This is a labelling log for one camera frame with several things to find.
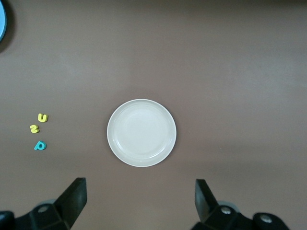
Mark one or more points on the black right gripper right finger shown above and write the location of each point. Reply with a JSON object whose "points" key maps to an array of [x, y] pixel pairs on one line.
{"points": [[204, 203]]}

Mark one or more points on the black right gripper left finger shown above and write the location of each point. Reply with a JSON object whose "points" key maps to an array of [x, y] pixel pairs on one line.
{"points": [[72, 203]]}

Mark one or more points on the teal letter p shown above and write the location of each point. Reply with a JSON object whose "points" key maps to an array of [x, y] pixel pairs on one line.
{"points": [[36, 147]]}

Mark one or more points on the yellow letter s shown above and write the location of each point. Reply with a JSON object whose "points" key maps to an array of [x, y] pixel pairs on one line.
{"points": [[34, 129]]}

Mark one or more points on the yellow letter u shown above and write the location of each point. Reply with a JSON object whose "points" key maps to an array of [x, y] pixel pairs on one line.
{"points": [[42, 120]]}

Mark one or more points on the beige round plate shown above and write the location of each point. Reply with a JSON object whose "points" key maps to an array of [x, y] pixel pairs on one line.
{"points": [[141, 133]]}

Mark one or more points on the blue round plate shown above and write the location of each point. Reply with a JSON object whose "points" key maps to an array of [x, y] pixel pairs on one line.
{"points": [[2, 21]]}

